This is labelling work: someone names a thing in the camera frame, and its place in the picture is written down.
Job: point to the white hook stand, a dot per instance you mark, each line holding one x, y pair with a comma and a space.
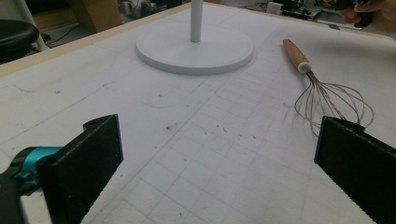
196, 54

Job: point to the white metal frame leg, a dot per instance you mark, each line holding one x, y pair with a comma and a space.
32, 26

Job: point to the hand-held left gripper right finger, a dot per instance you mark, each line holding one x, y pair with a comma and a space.
358, 161

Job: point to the tall cardboard box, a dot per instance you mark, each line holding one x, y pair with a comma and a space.
93, 14

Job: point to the black round stool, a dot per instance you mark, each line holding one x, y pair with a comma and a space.
15, 35

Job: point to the white grid mat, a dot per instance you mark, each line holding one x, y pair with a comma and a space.
193, 130

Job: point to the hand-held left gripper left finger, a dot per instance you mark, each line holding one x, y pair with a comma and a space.
81, 168

